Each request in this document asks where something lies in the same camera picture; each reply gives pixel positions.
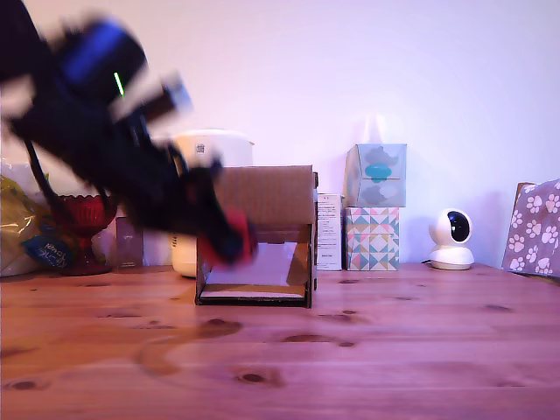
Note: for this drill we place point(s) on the red and black footbag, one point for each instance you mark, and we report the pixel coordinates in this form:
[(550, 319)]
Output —
[(242, 227)]

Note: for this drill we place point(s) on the cardboard dice tower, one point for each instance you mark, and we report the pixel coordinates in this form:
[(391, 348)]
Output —
[(280, 192)]

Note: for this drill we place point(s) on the cream electric kettle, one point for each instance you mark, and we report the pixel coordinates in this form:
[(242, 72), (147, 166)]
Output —
[(232, 151)]

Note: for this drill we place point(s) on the small dark purple box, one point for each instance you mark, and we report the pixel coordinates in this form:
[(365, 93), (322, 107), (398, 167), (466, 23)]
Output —
[(129, 245)]

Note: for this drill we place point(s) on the red glass goblet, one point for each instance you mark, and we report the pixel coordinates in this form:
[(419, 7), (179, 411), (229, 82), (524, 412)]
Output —
[(87, 223)]

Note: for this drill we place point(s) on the white box with small print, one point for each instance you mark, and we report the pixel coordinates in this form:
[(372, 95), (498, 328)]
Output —
[(329, 232)]

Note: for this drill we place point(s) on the geometric pattern tissue box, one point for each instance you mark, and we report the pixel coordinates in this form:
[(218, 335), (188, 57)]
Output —
[(372, 238)]

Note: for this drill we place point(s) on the grey cloud print tissue box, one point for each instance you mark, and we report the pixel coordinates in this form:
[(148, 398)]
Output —
[(376, 175)]

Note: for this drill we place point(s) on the white tissue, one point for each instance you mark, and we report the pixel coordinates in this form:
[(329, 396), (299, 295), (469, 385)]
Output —
[(373, 131)]

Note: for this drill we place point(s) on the grey paw print bag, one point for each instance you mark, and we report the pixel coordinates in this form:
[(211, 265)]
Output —
[(534, 227)]

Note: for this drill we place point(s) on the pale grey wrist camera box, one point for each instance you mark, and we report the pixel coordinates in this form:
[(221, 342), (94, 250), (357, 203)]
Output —
[(175, 94)]

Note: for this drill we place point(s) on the small white round camera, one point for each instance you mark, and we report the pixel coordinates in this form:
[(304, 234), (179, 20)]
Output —
[(450, 245)]

